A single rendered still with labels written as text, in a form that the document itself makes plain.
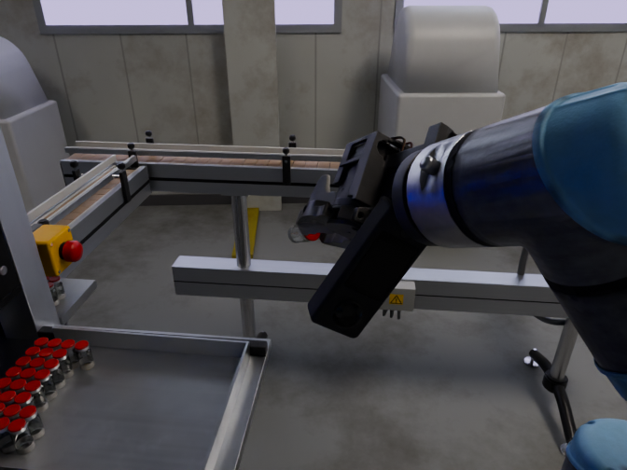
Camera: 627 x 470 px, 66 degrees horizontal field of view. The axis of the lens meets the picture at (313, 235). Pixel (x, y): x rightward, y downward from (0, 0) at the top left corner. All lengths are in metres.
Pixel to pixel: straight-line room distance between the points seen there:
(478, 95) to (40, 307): 2.30
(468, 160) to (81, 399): 0.69
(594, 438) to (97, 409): 0.64
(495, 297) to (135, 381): 1.24
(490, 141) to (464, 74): 2.48
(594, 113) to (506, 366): 2.05
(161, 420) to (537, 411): 1.60
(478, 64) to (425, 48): 0.29
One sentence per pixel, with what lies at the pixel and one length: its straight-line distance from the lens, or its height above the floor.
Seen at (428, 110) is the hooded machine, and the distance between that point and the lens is 2.69.
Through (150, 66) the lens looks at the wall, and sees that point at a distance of 3.41.
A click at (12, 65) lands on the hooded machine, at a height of 1.02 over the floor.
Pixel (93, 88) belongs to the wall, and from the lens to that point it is 3.55.
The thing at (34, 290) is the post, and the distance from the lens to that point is 0.96.
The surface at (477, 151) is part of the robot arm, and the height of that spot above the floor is 1.35.
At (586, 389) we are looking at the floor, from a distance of 2.29.
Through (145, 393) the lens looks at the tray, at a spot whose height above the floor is 0.88.
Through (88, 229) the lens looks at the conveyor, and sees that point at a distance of 1.30.
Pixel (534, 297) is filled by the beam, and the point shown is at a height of 0.51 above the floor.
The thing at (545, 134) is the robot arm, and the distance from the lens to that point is 0.26.
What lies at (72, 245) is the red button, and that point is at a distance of 0.98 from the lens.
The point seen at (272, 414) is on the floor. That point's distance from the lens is 1.94.
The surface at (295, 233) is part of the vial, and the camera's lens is 0.54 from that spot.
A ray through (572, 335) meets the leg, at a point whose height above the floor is 0.35.
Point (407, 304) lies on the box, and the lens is 1.66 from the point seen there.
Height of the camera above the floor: 1.44
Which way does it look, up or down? 28 degrees down
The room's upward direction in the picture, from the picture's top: straight up
